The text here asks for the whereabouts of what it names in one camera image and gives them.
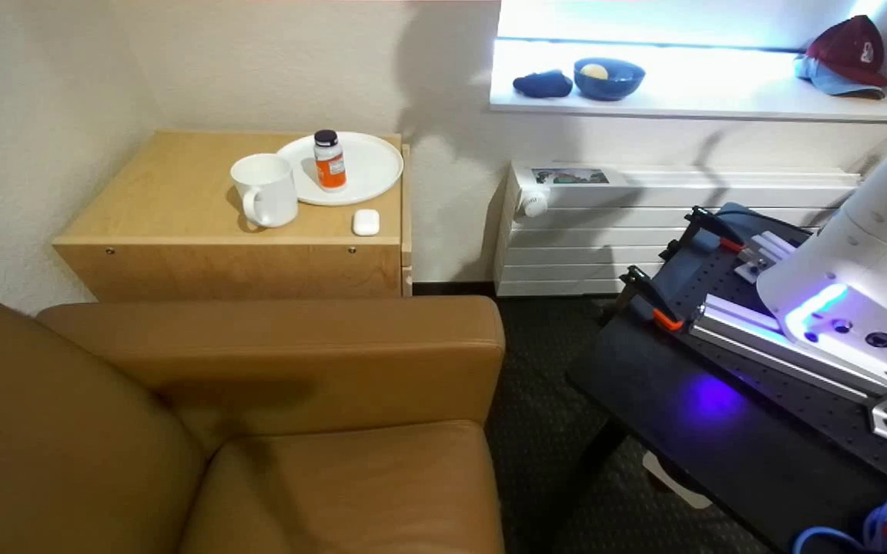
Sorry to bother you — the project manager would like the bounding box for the white wall heater unit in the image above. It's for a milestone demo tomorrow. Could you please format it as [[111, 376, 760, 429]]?
[[493, 163, 860, 297]]

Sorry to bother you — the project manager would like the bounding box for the orange pill bottle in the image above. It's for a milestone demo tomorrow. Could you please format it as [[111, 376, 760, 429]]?
[[315, 130, 345, 187]]

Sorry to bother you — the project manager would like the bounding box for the wooden side table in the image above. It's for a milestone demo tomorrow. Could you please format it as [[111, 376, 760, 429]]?
[[51, 131, 412, 298]]

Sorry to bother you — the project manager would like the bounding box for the white round tray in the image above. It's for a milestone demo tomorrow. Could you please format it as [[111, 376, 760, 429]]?
[[276, 131, 402, 207]]

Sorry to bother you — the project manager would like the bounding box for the small white earbud case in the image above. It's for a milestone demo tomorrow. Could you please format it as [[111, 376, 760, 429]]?
[[352, 209, 381, 237]]

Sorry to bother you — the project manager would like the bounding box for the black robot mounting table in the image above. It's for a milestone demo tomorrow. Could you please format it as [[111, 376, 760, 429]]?
[[568, 207, 887, 554]]

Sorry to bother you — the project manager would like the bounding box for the black orange clamp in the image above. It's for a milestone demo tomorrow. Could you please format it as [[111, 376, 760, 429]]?
[[622, 264, 685, 336], [686, 207, 747, 260]]

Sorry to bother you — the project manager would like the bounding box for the blue bowl with lemon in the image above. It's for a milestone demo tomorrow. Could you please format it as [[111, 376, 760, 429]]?
[[574, 58, 645, 103]]

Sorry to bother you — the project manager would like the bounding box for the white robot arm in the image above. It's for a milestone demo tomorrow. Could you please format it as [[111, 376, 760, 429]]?
[[757, 157, 887, 384]]

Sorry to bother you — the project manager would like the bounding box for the aluminium rail with bracket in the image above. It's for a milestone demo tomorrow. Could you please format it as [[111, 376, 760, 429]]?
[[690, 297, 887, 441]]

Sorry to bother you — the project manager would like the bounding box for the maroon and blue cap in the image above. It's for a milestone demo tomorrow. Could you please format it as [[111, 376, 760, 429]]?
[[794, 16, 887, 94]]

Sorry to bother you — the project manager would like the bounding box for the white ceramic mug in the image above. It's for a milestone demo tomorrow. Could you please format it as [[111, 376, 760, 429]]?
[[230, 154, 300, 227]]

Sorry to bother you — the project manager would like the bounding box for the brown leather armchair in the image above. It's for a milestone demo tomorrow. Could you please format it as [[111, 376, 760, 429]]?
[[0, 297, 506, 554]]

